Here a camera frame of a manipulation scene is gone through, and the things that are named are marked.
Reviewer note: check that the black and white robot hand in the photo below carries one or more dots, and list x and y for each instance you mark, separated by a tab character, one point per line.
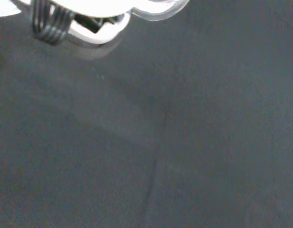
101	8

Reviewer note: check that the black bench cloth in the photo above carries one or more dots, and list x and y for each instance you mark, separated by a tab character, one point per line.
146	142

